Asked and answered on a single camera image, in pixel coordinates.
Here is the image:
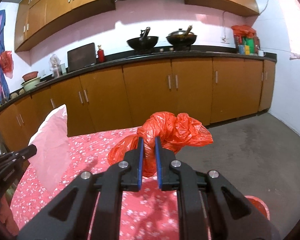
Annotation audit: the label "pink plastic bag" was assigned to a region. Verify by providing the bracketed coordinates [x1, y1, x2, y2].
[29, 105, 71, 192]

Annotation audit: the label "red plastic bag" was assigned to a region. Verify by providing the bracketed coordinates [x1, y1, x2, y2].
[107, 112, 213, 177]
[0, 51, 14, 79]

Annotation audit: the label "red plastic trash basket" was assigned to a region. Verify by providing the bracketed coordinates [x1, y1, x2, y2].
[245, 195, 270, 220]

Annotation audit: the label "red floral tablecloth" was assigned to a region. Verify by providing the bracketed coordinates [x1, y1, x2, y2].
[9, 126, 213, 240]

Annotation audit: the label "green basin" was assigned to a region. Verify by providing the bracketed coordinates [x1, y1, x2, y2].
[21, 77, 40, 92]

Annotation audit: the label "red basin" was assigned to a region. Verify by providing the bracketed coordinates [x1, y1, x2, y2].
[22, 71, 38, 82]

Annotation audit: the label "clear jar in bag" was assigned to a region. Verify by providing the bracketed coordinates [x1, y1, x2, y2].
[49, 54, 62, 78]

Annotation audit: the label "hanging red plastic bag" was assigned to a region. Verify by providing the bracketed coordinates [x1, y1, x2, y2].
[0, 51, 14, 79]

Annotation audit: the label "red bottle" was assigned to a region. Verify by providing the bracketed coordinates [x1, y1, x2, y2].
[97, 45, 106, 63]

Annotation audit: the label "lower wooden cabinets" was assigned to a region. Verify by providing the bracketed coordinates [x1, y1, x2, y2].
[0, 57, 275, 151]

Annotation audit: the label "upper wooden cabinets left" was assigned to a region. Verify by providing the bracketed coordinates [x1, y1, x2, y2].
[14, 0, 115, 53]

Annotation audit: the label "black countertop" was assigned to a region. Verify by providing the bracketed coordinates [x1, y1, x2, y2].
[0, 46, 277, 112]

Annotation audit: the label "black wok left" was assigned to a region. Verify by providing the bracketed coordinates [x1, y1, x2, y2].
[127, 27, 159, 51]

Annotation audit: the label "white cup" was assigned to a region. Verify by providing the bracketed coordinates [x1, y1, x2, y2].
[258, 50, 266, 56]

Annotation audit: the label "green yellow containers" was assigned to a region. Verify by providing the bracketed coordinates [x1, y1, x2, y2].
[238, 37, 255, 55]

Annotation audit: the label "black wok with lid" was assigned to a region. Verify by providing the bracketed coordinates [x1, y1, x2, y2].
[166, 25, 197, 49]

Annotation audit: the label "red bag on counter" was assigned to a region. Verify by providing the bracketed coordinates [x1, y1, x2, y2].
[231, 25, 257, 46]

